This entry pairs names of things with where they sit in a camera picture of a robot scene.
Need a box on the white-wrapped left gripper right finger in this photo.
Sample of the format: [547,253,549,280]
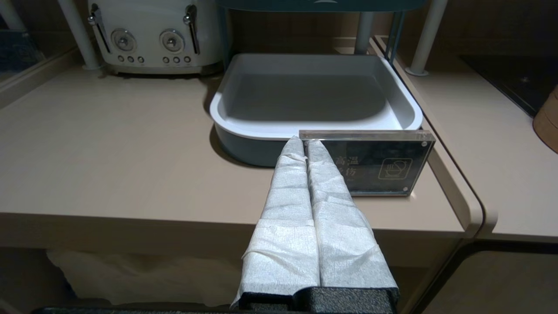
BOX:
[306,138,399,289]

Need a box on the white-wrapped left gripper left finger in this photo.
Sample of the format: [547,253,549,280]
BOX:
[231,136,321,306]

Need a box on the bamboo steamer basket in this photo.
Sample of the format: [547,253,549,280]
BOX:
[541,85,558,115]
[531,105,558,154]

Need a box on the clear acrylic warning sign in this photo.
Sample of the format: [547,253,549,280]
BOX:
[298,129,437,197]

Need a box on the large white rack tray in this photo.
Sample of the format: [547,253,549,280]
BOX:
[209,53,425,141]

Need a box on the white metal pole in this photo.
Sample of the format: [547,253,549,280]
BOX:
[0,0,26,32]
[405,0,450,77]
[354,10,376,55]
[56,0,104,72]

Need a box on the dark teal three-tier rack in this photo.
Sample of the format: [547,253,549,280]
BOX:
[213,0,430,169]

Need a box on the white retro toaster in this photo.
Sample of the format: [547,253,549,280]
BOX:
[87,0,224,76]

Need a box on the black induction cooktop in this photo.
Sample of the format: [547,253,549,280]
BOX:
[459,54,558,119]

